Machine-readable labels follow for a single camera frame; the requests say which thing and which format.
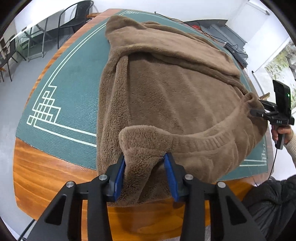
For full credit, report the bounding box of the black jacket on lap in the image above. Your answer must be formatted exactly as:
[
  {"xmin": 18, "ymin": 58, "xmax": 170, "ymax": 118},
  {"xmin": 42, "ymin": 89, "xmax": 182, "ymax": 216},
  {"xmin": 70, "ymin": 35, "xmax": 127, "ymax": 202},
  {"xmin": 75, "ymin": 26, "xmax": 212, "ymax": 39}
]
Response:
[{"xmin": 242, "ymin": 175, "xmax": 296, "ymax": 240}]

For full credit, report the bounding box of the black cable on table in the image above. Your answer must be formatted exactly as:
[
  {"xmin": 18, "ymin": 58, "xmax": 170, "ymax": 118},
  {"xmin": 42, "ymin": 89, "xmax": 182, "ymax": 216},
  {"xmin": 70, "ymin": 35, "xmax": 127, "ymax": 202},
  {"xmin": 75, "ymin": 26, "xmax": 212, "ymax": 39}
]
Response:
[{"xmin": 154, "ymin": 11, "xmax": 248, "ymax": 56}]

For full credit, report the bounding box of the brown fleece garment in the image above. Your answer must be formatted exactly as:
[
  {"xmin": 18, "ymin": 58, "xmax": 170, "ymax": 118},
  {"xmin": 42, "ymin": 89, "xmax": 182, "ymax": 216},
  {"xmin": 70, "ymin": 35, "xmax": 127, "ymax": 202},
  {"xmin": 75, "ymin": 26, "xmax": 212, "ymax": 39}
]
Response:
[{"xmin": 96, "ymin": 15, "xmax": 267, "ymax": 207}]

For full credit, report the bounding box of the landscape scroll painting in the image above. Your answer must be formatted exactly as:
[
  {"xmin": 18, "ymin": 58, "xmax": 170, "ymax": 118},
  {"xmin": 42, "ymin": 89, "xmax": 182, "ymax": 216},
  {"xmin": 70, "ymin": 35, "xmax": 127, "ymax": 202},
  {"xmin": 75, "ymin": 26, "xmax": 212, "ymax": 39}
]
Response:
[{"xmin": 253, "ymin": 40, "xmax": 295, "ymax": 108}]

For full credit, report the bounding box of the black metal chair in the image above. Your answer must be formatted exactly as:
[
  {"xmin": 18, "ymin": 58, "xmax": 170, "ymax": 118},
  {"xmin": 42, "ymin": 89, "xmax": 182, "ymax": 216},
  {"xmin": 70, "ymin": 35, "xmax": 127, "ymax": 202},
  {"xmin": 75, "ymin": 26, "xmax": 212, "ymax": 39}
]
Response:
[{"xmin": 57, "ymin": 1, "xmax": 94, "ymax": 49}]

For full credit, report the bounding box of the glass top side table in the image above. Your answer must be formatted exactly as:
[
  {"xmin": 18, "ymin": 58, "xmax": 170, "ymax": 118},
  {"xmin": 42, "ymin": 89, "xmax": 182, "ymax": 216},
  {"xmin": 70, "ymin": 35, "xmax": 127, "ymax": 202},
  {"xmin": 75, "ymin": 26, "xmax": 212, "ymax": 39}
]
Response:
[{"xmin": 8, "ymin": 16, "xmax": 57, "ymax": 62}]

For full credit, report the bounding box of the wooden stick by wall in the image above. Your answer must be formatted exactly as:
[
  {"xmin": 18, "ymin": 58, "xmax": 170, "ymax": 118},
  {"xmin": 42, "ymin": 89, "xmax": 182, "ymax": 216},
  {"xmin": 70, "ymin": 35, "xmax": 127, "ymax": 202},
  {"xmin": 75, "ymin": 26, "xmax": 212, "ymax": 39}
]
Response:
[{"xmin": 259, "ymin": 92, "xmax": 270, "ymax": 100}]

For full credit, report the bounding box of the person's right hand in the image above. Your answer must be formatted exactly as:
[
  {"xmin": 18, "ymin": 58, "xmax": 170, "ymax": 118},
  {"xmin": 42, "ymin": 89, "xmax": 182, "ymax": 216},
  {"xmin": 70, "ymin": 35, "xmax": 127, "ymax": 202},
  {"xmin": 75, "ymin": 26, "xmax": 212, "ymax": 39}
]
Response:
[{"xmin": 271, "ymin": 125, "xmax": 293, "ymax": 144}]

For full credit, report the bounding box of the black power strip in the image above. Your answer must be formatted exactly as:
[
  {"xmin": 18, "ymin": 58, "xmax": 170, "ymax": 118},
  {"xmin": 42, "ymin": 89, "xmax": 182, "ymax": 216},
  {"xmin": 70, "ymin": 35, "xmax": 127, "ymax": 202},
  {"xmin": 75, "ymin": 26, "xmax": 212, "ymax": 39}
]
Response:
[{"xmin": 224, "ymin": 42, "xmax": 248, "ymax": 68}]

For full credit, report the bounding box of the green table mat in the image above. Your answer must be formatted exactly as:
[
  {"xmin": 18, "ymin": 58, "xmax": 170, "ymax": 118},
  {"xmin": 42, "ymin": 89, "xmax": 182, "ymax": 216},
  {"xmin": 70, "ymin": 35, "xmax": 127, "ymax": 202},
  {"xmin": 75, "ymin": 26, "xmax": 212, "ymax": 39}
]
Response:
[{"xmin": 16, "ymin": 11, "xmax": 267, "ymax": 180}]

